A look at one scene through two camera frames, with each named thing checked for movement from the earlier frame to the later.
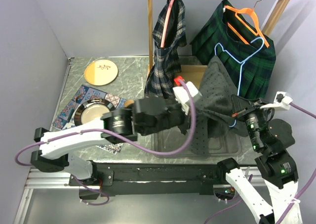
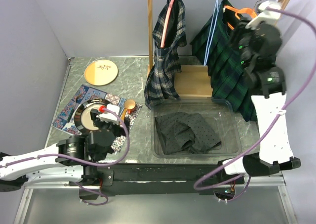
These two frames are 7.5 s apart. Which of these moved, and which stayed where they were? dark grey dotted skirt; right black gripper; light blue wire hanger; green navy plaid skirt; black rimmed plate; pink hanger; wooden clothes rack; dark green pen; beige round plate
Moved: right black gripper; light blue wire hanger; dark grey dotted skirt
Stayed: dark green pen; black rimmed plate; pink hanger; green navy plaid skirt; beige round plate; wooden clothes rack
